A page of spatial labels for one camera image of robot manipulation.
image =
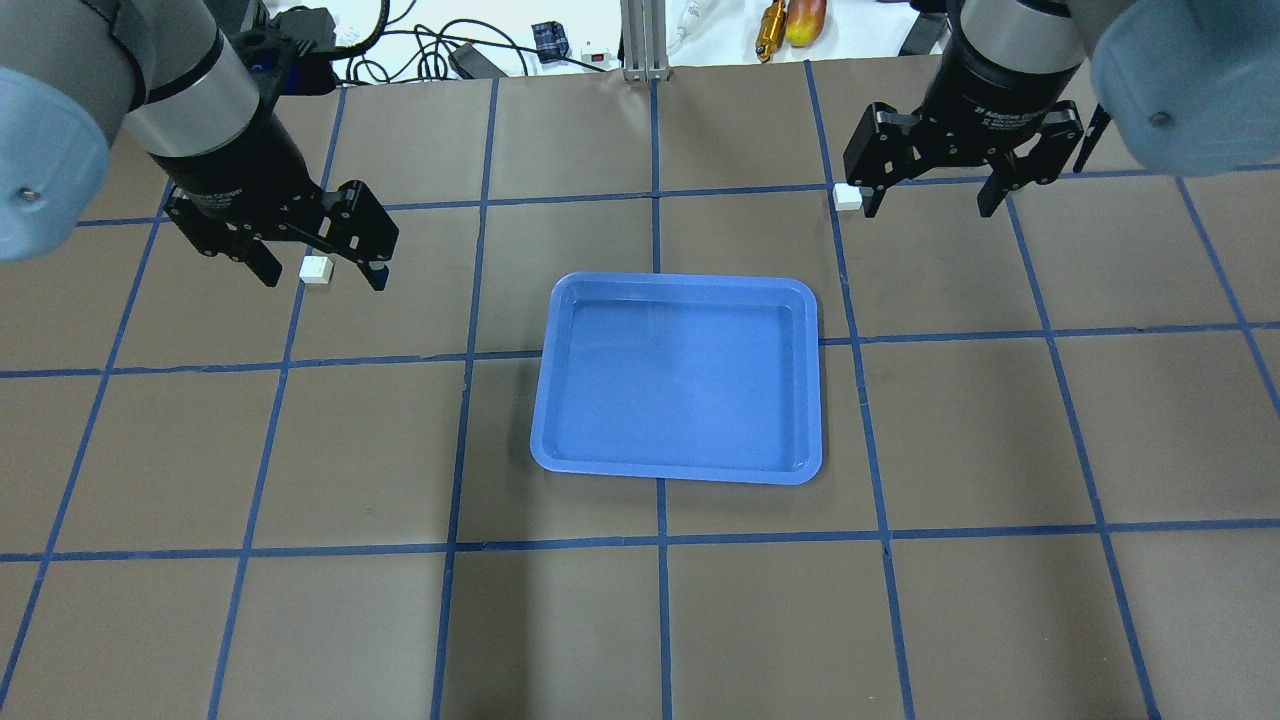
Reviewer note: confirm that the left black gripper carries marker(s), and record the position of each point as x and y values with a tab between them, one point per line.
243	150

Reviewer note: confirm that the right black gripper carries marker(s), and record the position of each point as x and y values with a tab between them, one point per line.
990	85

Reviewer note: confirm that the white block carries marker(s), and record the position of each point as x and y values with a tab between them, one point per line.
847	197
315	269

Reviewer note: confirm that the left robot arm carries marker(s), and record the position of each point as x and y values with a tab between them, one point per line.
200	102

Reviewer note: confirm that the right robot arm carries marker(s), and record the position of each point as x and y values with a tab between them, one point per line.
1191	86

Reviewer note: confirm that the blue plastic tray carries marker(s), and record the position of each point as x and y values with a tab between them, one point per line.
678	376

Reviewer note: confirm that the red yellow mango toy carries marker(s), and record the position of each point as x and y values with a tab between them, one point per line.
805	22

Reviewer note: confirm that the black power adapter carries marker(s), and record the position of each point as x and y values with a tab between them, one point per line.
469	63

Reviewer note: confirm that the aluminium frame post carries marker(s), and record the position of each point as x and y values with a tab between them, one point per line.
643	50

